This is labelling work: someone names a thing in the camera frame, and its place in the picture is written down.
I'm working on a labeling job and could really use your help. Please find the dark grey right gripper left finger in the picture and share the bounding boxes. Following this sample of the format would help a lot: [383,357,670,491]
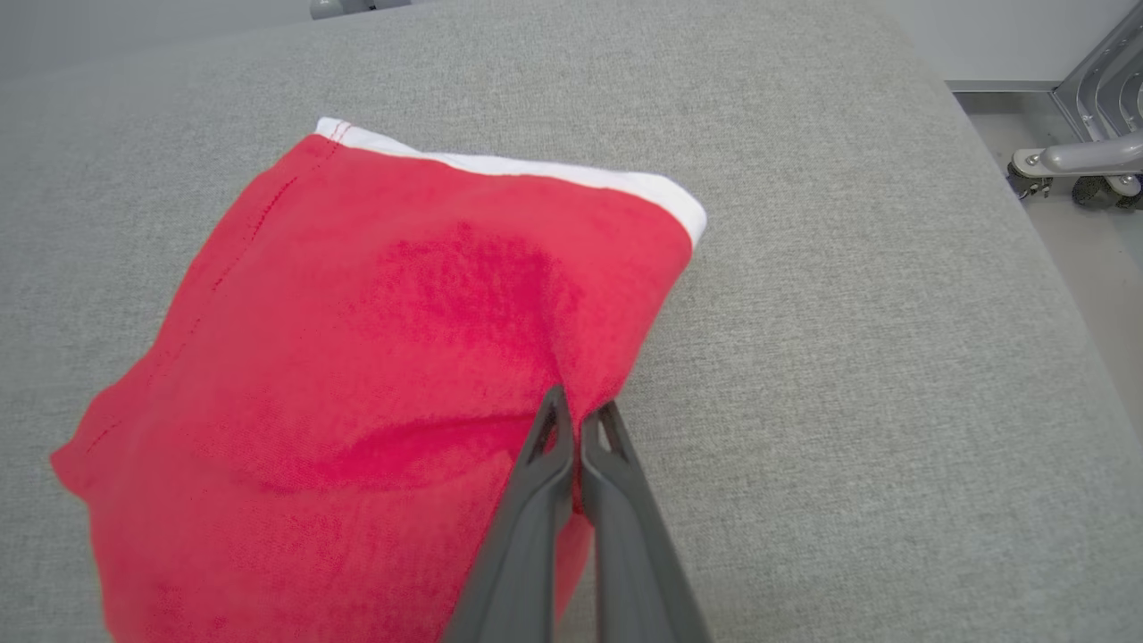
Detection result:
[442,385,575,643]

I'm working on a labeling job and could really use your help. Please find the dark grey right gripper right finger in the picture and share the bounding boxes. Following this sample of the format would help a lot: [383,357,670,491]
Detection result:
[580,401,713,643]

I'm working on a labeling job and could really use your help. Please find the red garment stack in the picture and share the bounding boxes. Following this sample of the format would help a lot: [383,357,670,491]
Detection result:
[49,116,709,643]

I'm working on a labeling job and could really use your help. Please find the black caster wheel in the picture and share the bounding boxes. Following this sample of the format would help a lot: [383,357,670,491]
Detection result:
[1007,161,1055,201]
[1070,174,1143,213]

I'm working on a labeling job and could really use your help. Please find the grey wheeled metal stand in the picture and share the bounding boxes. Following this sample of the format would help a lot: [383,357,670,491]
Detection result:
[1009,0,1143,199]

